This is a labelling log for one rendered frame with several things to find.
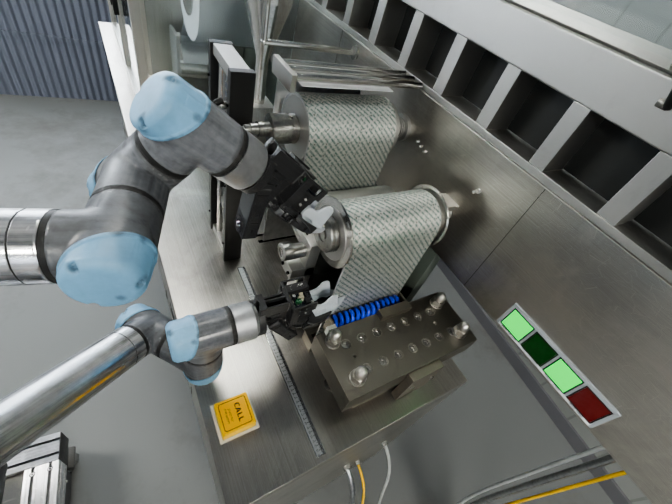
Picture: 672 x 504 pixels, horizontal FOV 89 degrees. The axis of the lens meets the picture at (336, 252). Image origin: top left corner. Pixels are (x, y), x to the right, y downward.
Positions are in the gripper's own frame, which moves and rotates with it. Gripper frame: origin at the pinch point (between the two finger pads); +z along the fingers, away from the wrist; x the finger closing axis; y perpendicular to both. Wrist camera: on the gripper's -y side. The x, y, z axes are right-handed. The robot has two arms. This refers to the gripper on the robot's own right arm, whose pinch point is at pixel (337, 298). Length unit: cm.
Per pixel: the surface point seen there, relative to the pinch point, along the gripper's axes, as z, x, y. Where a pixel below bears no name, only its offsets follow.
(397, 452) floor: 50, -29, -109
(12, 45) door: -88, 320, -71
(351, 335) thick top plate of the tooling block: 1.7, -7.1, -6.0
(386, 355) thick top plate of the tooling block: 7.0, -14.5, -6.0
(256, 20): 4, 75, 33
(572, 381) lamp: 29.4, -37.6, 10.5
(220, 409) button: -28.4, -8.1, -16.6
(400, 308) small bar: 16.9, -5.6, -4.2
